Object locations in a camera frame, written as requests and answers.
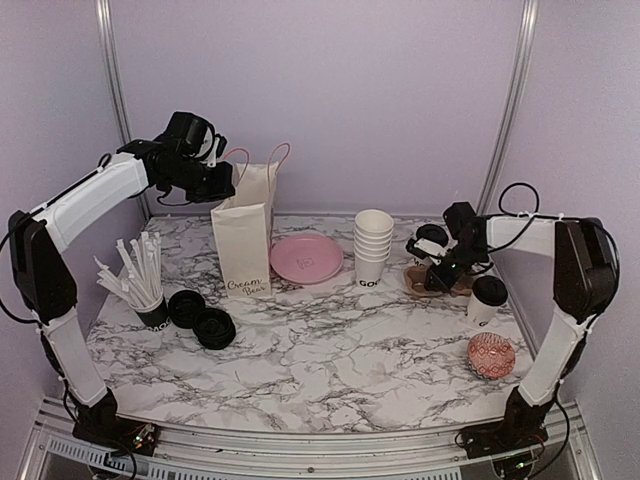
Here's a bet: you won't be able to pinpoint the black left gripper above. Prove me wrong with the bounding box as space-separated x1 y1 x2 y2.
162 155 235 203

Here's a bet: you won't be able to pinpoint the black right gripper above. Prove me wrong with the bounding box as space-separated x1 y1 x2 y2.
423 242 486 293

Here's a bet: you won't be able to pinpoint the brown cardboard cup carrier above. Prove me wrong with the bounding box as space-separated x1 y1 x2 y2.
403 265 474 298

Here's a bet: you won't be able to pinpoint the black cup lid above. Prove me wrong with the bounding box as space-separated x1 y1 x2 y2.
472 275 508 307
416 223 449 247

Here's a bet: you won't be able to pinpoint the white paper coffee cup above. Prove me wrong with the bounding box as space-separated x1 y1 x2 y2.
466 292 501 327

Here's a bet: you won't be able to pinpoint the white paper bag pink handles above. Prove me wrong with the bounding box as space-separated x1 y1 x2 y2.
211 142 291 298

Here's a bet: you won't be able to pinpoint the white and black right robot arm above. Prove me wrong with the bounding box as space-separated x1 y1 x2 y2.
425 202 620 448

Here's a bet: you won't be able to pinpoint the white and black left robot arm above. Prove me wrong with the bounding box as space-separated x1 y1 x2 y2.
1 112 235 445

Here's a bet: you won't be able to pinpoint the stack of white paper cups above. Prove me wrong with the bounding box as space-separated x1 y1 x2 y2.
354 209 394 289

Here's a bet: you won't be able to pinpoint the pink plate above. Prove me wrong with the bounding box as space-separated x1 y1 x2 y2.
270 234 344 285

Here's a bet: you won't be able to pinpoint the rear stack of black lids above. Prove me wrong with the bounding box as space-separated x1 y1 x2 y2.
167 289 205 329

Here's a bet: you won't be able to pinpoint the stack of black lids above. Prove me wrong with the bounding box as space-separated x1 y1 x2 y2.
193 307 236 350
167 289 205 329

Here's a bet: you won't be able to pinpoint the black cup holding straws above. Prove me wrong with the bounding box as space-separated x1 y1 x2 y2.
134 296 171 332

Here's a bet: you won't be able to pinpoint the front stack of black lids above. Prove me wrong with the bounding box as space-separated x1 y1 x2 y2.
193 307 236 350

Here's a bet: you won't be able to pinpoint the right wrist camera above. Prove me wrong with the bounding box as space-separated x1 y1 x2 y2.
405 238 447 265

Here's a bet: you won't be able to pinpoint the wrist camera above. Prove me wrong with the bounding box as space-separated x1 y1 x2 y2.
201 133 227 168
405 238 447 265

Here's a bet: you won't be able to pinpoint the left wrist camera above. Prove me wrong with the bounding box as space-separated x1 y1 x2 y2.
201 133 227 168

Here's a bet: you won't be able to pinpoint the left aluminium frame post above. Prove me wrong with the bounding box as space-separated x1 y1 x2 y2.
94 0 151 221

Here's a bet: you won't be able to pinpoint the aluminium frame post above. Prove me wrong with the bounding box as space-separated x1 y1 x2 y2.
476 0 539 213
94 0 151 221

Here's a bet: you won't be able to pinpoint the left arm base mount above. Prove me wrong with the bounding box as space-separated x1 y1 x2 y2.
66 388 160 457

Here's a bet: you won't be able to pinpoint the right aluminium frame post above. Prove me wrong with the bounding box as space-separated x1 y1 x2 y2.
476 0 539 213

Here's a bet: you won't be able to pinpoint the front aluminium rail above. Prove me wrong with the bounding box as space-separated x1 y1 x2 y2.
16 398 603 479

